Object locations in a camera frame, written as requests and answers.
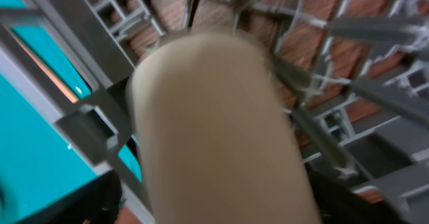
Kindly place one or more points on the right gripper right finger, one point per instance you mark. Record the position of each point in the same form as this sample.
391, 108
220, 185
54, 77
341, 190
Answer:
338, 205

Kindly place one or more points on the teal plastic serving tray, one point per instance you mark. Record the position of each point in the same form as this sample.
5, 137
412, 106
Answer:
63, 116

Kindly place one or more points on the white cup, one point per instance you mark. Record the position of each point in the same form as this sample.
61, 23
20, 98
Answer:
215, 145

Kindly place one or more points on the grey dishwasher rack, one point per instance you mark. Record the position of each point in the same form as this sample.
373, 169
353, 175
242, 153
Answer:
353, 78

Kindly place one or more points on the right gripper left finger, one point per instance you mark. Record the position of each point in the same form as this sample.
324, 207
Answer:
99, 201

